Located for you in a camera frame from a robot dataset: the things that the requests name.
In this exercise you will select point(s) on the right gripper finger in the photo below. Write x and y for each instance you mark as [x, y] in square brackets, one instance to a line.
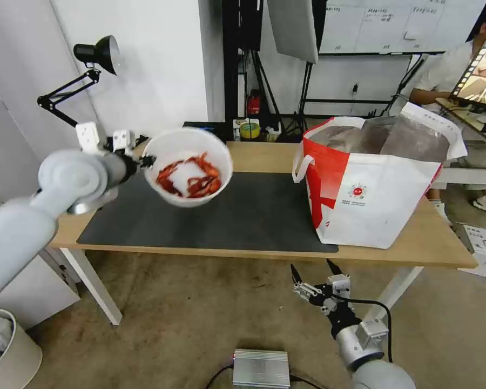
[303, 289]
[333, 269]

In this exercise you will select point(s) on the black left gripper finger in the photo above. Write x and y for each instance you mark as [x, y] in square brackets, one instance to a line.
[148, 161]

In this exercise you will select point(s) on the white round bowl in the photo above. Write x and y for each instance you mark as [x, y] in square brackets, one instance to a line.
[186, 139]

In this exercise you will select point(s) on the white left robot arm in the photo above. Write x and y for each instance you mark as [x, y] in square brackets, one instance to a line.
[20, 227]

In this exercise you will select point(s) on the white and red takeout bag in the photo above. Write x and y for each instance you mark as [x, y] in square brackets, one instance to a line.
[372, 194]

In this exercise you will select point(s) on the red crayfish shells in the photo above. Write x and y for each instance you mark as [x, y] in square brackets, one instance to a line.
[202, 182]

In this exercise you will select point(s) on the black flat object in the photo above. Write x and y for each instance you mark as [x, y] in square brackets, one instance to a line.
[198, 126]

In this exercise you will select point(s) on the silver metal power box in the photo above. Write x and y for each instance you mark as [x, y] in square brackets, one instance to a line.
[261, 366]

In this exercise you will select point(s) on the wooden table with white legs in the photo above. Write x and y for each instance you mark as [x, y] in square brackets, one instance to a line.
[421, 243]

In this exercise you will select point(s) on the black desk mat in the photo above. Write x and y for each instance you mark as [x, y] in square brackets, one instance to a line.
[243, 219]

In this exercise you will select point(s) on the yellow green tape roll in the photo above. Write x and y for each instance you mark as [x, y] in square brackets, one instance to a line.
[249, 130]

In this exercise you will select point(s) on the black desk lamp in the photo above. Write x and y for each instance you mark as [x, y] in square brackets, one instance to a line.
[99, 49]

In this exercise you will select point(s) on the red canister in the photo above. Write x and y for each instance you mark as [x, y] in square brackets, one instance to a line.
[254, 104]

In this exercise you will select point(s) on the white cabinet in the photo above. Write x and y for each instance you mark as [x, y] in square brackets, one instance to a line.
[44, 291]

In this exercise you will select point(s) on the black light stand tripod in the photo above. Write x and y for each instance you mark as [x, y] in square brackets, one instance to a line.
[305, 97]

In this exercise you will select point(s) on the grey photo reflector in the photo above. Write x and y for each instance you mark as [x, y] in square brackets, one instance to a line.
[293, 28]

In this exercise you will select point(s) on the wooden side desk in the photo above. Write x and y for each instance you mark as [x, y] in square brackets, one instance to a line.
[474, 121]

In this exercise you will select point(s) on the white waste bin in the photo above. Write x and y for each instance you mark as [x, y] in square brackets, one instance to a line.
[16, 356]

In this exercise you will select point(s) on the person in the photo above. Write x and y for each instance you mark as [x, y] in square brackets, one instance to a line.
[445, 69]

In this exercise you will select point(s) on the whiteboard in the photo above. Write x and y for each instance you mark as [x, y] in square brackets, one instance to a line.
[389, 28]

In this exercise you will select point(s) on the computer monitor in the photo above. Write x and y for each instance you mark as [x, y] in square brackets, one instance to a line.
[484, 69]

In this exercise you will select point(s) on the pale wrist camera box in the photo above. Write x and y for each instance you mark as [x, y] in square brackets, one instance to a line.
[340, 287]
[121, 139]

